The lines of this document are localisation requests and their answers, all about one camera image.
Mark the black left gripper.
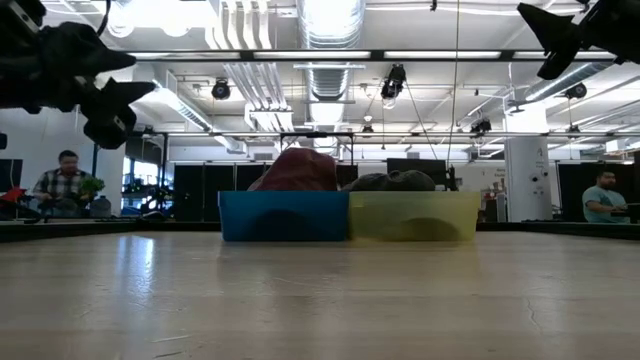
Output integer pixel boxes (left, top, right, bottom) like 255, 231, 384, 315
0, 0, 157, 150

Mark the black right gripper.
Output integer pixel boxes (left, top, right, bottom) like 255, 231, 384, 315
517, 0, 640, 81

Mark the dark grey fabric hat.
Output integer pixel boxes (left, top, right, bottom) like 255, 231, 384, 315
342, 169, 437, 193

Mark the red fabric hat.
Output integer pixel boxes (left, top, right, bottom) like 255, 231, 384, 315
248, 147, 339, 193

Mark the green potted plant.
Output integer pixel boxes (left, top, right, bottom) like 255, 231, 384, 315
79, 175, 107, 197

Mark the person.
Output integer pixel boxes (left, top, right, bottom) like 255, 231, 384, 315
30, 149, 96, 219
581, 169, 630, 225

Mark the clear water jug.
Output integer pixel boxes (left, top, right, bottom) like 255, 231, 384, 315
89, 195, 113, 219

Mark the white room pillar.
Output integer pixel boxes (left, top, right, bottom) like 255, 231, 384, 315
503, 104, 551, 223

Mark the black overhead light bar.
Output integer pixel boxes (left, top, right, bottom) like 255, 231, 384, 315
124, 48, 617, 63

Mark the black monitor screen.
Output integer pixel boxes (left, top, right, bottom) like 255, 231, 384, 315
386, 158, 448, 191

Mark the yellow-green plastic bin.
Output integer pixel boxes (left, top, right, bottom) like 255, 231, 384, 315
348, 190, 482, 243

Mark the blue plastic bin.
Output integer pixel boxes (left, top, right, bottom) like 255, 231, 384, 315
217, 190, 350, 243

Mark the silver round air duct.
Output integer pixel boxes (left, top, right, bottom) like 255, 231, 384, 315
507, 57, 616, 109

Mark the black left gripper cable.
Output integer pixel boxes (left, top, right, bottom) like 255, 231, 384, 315
94, 0, 112, 37

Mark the thin hanging cable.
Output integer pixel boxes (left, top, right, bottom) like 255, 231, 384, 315
446, 0, 460, 166

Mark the black partition wall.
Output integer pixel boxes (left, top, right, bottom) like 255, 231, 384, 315
173, 163, 359, 223
557, 162, 640, 224

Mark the black table edge rail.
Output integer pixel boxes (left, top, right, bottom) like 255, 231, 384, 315
0, 219, 640, 244

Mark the black distant metal frame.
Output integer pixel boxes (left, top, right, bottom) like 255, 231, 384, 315
127, 130, 640, 164

